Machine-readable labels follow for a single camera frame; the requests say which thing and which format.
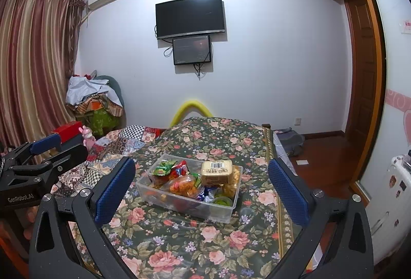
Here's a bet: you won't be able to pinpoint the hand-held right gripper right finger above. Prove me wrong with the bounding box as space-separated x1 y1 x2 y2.
268 157 376 279

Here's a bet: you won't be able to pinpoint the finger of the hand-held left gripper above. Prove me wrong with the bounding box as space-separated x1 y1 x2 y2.
10 143 89 190
5 134 62 168

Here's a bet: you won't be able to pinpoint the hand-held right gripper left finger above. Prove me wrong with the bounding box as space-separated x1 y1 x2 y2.
29 155 137 279

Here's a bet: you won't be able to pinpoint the red snack packet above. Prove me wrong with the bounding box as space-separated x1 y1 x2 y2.
169 159 191 180

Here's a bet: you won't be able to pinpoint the blue potato chips packet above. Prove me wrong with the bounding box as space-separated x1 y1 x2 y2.
161 174 213 203

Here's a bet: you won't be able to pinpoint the clear plastic container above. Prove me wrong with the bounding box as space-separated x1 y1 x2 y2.
135 154 244 223

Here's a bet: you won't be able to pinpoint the person's left hand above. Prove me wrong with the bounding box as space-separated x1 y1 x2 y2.
19 206 40 241

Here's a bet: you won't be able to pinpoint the red box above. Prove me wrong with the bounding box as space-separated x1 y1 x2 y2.
51 121 85 143

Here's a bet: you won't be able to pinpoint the pink plush toy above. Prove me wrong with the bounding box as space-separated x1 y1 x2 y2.
79 125 97 148

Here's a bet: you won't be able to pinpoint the grey bag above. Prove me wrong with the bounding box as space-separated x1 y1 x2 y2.
273 127 306 157

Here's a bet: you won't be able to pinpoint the green snack packet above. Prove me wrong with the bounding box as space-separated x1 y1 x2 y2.
150 161 176 177

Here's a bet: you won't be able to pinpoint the patchwork quilt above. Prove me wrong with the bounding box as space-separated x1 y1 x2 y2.
51 124 168 200

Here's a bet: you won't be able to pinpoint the green patterned cloth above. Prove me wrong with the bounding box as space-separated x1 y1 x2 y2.
88 107 118 139

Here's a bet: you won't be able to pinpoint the peanut snack bag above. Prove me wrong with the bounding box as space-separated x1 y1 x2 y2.
221 166 242 200

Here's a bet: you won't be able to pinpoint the green jelly cup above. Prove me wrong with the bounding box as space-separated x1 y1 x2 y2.
213 195 234 208

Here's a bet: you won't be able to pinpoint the pile of clothes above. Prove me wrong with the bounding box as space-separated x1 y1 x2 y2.
66 73 125 121

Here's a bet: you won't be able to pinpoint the beige tub with barcode label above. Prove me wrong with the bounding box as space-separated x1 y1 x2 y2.
201 159 233 187

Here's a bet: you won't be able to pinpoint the striped brown curtain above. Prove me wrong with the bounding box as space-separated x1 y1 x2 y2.
0 0 87 158

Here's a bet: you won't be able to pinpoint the floral blanket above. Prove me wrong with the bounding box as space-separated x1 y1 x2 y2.
54 116 309 279

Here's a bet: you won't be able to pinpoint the yellow hoop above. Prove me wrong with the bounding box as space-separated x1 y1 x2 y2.
170 100 215 127

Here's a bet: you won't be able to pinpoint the brown wooden door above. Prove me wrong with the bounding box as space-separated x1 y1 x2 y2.
343 0 386 184

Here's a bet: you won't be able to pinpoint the white wardrobe door pink hearts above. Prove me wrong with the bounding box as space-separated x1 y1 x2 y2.
353 0 411 202

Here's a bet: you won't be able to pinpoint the small black wall monitor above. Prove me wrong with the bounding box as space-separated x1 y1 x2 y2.
172 35 212 66

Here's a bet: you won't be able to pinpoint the black wall television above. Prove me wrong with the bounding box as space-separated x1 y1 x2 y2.
155 0 226 40

